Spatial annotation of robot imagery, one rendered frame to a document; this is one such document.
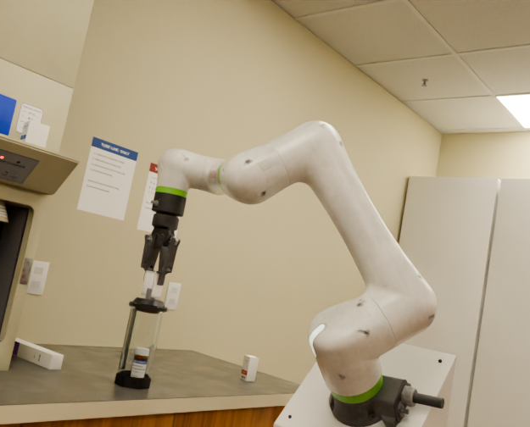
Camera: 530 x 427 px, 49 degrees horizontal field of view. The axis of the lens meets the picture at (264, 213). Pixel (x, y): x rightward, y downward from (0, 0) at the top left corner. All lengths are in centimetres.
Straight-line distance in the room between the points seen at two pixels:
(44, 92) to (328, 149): 79
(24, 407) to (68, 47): 93
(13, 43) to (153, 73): 90
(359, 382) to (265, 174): 48
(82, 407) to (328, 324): 61
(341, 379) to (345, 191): 40
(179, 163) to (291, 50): 156
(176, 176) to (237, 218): 113
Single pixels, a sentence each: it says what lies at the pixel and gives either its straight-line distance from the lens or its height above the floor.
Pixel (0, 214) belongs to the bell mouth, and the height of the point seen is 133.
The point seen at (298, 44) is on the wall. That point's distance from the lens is 317.
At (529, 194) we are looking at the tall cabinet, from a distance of 384.
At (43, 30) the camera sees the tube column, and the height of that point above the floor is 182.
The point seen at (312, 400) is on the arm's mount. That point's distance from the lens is 145.
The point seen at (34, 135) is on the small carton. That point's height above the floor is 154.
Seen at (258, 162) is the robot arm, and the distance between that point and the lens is 127.
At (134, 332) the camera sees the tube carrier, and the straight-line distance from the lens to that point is 167.
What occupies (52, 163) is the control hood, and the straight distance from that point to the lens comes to 157.
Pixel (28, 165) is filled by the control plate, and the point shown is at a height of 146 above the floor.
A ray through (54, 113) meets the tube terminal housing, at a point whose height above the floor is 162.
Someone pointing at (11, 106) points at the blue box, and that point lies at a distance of 152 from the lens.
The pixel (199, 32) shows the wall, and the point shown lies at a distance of 265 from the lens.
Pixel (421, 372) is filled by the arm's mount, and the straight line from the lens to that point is 144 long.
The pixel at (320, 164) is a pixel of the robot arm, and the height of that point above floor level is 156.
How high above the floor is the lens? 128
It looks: 7 degrees up
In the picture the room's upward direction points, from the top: 11 degrees clockwise
